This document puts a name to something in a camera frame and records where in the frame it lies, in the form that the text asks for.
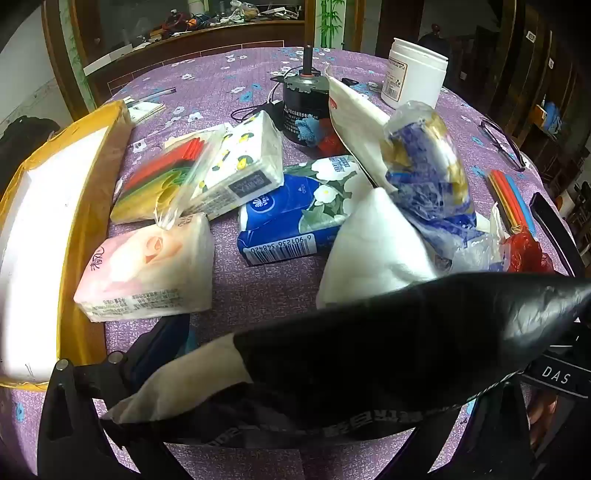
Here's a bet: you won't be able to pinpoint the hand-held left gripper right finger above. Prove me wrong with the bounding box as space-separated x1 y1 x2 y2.
383 381 539 480

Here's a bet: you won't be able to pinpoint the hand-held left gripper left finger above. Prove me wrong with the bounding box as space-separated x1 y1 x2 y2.
38 314 195 480

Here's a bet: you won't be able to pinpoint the pink rose tissue pack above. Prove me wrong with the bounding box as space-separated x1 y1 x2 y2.
74 212 215 324

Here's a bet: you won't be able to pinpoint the red plastic bag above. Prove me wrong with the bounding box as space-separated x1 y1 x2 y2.
501 230 556 276

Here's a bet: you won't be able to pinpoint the black tissue packet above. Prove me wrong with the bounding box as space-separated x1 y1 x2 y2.
102 270 591 446

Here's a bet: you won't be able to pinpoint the yellow-taped cardboard box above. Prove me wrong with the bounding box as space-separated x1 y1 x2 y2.
0 99 136 393

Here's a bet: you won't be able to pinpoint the bag of coloured foam sheets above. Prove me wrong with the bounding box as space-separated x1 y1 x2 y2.
110 131 227 228

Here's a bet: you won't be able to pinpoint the blue floral tissue pack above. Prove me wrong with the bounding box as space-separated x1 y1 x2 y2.
238 154 370 268

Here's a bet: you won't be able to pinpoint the lemon print tissue pack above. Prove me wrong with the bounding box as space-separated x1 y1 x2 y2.
180 111 284 222

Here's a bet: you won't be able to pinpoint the blue white gold plastic bag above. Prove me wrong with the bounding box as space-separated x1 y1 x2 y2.
381 102 505 274

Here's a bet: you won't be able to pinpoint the white plastic package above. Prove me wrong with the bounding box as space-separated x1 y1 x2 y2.
325 67 403 195

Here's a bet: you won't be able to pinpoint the person's right hand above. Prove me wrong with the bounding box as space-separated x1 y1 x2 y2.
527 391 560 448

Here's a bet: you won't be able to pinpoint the purple floral tablecloth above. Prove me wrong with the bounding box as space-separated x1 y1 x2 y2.
0 44 575 480

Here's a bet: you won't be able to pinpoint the bundle of coloured strips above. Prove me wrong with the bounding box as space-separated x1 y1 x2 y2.
487 169 539 234

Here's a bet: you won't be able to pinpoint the white paper sheets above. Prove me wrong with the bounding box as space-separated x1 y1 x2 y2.
124 98 168 125

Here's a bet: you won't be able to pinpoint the eyeglasses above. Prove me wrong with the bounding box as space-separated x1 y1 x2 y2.
478 117 528 172

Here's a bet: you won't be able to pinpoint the orange and blue box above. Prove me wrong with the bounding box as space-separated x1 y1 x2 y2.
534 100 563 136

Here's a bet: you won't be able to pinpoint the black cylindrical motor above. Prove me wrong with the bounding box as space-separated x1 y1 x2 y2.
270 44 325 148

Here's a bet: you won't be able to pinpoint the wooden display cabinet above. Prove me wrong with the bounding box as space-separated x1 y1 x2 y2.
41 0 365 121

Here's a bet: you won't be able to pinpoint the white plastic jar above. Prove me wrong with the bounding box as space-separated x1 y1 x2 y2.
381 38 450 110

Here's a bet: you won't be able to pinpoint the black cable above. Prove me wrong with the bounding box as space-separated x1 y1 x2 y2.
230 98 279 124

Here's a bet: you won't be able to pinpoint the white cable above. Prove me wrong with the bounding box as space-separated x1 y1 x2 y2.
267 65 305 104

